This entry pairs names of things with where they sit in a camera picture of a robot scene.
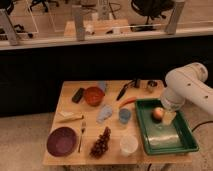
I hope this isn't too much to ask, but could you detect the blue plastic cup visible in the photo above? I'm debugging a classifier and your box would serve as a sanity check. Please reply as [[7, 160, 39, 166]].
[[119, 108, 131, 124]]

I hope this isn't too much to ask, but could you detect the black small box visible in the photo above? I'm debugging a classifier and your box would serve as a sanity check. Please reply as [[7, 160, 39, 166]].
[[134, 78, 141, 88]]

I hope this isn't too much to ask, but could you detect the blue object behind bowl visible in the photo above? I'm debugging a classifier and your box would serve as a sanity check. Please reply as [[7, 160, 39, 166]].
[[98, 81, 107, 92]]

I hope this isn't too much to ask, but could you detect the red bowl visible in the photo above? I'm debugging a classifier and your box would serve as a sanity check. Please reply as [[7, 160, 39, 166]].
[[83, 87, 105, 106]]

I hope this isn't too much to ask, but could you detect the black rectangular sponge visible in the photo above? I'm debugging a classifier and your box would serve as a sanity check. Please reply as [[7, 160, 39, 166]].
[[72, 88, 84, 103]]

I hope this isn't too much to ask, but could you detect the white plastic cup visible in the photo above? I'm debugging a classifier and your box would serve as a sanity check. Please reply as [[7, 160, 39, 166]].
[[120, 135, 138, 157]]

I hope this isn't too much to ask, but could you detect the orange apple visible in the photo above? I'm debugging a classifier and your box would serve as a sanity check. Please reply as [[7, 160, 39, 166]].
[[152, 107, 164, 120]]

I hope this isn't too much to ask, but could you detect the bunch of dark grapes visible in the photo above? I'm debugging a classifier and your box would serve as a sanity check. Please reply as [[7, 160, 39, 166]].
[[90, 127, 111, 158]]

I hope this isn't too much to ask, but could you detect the purple plate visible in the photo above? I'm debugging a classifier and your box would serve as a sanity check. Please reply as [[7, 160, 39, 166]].
[[46, 127, 77, 157]]

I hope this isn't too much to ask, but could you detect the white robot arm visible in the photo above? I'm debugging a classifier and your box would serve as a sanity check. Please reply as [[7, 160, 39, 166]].
[[160, 62, 213, 115]]

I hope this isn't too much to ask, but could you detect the orange carrot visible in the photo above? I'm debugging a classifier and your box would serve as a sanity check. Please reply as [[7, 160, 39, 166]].
[[119, 97, 137, 108]]

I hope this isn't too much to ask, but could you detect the black handled knife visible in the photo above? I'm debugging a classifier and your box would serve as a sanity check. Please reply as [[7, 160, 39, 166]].
[[116, 81, 133, 101]]

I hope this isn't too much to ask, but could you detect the black office chair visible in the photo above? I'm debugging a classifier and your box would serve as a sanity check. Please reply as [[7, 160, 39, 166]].
[[131, 0, 174, 23]]

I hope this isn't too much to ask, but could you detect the wooden table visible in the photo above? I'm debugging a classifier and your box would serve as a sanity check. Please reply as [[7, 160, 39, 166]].
[[43, 80, 191, 166]]

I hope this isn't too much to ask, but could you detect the yellow banana piece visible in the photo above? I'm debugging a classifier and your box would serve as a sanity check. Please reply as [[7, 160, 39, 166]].
[[59, 111, 84, 123]]

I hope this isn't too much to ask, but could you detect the green plastic tray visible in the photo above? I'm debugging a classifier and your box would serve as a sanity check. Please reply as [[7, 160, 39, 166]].
[[135, 98, 199, 155]]

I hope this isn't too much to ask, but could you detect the small metal can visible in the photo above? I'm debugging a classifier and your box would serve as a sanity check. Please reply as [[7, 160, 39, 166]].
[[147, 80, 157, 92]]

